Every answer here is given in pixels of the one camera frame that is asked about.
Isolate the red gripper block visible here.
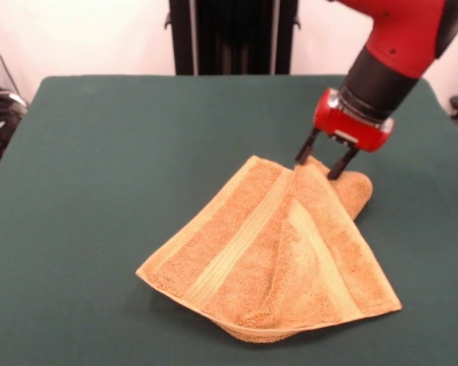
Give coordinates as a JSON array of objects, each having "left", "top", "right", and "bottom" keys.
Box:
[{"left": 294, "top": 88, "right": 396, "bottom": 181}]

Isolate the tan terry towel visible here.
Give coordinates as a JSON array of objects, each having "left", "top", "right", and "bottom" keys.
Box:
[{"left": 135, "top": 154, "right": 402, "bottom": 343}]

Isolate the dark green table cloth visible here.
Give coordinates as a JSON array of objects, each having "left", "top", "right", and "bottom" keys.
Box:
[{"left": 0, "top": 75, "right": 458, "bottom": 366}]

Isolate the black upright post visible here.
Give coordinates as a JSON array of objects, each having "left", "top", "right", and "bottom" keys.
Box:
[{"left": 164, "top": 0, "right": 302, "bottom": 76}]

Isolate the tangled black cable bundle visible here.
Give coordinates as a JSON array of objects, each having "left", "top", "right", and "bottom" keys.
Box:
[{"left": 0, "top": 34, "right": 30, "bottom": 188}]

